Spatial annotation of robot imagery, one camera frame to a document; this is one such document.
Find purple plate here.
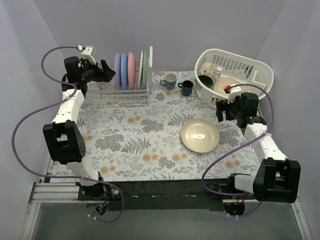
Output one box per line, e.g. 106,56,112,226
114,53,122,89

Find blue plate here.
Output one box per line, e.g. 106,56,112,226
120,53,129,90

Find pink plate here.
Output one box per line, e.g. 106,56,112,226
127,52,136,90

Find cream plate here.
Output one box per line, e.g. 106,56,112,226
180,118,220,154

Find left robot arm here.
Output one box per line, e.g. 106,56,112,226
42,56,116,200

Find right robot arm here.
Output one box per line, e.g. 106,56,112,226
216,89,301,203

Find cream leaf-shaped dish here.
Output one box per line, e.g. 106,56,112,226
213,77,241,97

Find clear glass plate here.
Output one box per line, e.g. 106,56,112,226
97,81,110,91

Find white plate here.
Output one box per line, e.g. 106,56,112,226
137,51,144,89

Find floral mug green inside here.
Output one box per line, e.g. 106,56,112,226
197,62,217,88

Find green plate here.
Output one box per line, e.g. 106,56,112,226
141,51,149,89

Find dark blue mug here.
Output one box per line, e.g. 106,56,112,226
178,80,194,97

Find white plastic basket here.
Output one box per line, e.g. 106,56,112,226
194,48,274,108

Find white cutting board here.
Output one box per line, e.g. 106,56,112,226
149,46,153,69

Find floral tablecloth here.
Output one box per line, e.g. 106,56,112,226
77,71,260,182

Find grey mug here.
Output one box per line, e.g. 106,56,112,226
159,73,177,90

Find white wire dish rack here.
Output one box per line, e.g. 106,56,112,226
85,55,153,104

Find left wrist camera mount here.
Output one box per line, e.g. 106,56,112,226
76,45,96,65

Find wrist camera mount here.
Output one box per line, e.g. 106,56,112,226
224,84,243,104
76,45,96,65

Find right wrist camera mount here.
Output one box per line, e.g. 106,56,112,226
224,84,243,104

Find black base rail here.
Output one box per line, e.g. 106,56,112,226
77,177,248,212

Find aluminium frame rail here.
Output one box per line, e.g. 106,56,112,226
28,182,88,204

